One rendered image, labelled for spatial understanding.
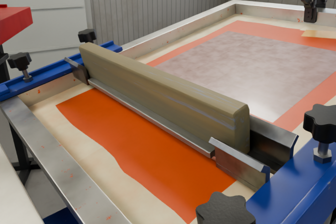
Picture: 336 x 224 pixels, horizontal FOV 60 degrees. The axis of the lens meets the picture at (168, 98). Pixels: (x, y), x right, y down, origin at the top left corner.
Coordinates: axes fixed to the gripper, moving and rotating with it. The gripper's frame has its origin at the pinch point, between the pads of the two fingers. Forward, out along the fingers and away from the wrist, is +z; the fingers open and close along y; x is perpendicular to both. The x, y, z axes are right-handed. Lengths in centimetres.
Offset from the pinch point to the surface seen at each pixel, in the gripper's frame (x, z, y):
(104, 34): 292, 79, 73
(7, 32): 102, 2, -58
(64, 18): 296, 47, 33
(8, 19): 105, -2, -55
